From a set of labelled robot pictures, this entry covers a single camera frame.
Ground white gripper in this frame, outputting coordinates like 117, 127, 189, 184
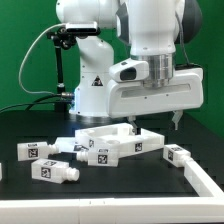
106, 67, 203, 135

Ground white square tabletop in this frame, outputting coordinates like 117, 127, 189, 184
75, 123, 164, 158

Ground paper marker sheet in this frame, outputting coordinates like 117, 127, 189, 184
55, 137, 87, 153

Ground white block left edge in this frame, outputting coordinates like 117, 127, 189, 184
0, 163, 2, 182

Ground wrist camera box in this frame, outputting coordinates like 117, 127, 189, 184
109, 58, 149, 83

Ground white fence frame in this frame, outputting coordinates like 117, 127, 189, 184
0, 160, 224, 224

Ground background camera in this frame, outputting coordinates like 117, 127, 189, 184
65, 21, 100, 36

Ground black base cables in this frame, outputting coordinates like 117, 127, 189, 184
0, 92, 76, 114

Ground black camera stand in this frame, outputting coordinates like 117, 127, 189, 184
47, 27, 76, 112

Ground grey camera cable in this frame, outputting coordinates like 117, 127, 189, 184
18, 23, 67, 96

